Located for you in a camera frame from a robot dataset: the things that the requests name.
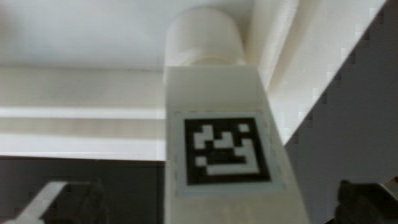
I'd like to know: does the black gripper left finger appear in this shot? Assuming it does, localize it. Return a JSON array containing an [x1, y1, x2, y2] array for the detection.
[[13, 181, 108, 224]]

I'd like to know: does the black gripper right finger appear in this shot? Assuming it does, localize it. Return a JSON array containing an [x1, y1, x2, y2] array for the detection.
[[335, 178, 398, 224]]

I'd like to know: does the white square tabletop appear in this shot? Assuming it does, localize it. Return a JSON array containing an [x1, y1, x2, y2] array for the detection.
[[0, 0, 303, 162]]

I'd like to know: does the white U-shaped obstacle fence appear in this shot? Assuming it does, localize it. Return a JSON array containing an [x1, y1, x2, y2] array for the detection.
[[268, 0, 387, 142]]

